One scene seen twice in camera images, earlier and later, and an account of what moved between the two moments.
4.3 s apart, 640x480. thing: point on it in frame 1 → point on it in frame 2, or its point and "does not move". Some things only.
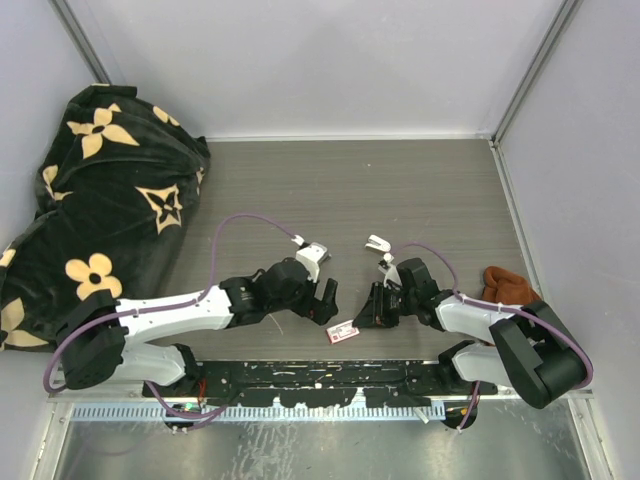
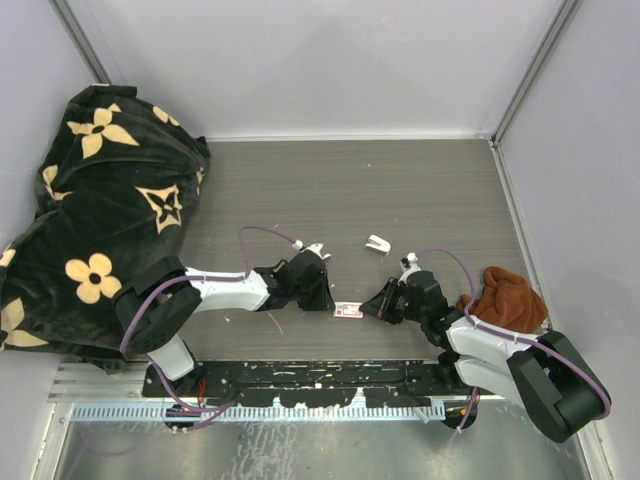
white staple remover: x=378 y=244 does not move
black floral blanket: x=116 y=181 does not move
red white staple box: x=342 y=331 → x=348 y=310
